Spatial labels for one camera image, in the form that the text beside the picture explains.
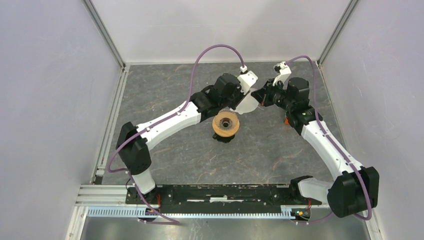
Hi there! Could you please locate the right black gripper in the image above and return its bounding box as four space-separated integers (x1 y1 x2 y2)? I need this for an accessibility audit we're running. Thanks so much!
251 78 294 112

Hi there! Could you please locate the white paper coffee filter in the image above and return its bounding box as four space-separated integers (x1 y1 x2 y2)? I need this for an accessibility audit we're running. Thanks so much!
234 90 259 115

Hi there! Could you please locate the clear glass dripper cone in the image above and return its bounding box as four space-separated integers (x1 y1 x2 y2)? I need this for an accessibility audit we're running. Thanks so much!
215 111 239 131

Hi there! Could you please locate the round wooden dripper holder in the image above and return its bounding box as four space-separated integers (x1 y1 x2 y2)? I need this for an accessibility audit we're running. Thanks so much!
212 111 241 138

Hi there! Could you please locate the black coffee server base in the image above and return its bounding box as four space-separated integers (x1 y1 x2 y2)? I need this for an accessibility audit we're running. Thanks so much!
212 133 235 144

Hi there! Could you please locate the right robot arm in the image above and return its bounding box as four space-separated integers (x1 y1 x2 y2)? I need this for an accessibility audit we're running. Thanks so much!
251 77 380 220

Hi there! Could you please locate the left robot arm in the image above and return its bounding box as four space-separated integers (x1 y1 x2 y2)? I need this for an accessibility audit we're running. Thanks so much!
116 72 257 204

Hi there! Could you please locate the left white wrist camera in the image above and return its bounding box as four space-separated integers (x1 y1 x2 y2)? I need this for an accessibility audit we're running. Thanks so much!
237 70 258 95

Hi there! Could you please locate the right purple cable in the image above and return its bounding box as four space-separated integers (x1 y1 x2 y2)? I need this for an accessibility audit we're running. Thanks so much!
284 55 373 225

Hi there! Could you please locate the purple cable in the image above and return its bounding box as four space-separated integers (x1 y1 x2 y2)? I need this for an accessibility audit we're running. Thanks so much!
284 55 373 225
105 44 248 225

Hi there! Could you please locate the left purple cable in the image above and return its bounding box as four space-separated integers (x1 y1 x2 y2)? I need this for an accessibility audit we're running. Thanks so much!
105 44 248 225

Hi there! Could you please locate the white toothed cable rail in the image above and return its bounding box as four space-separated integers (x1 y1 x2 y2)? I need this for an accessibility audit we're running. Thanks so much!
86 206 310 220

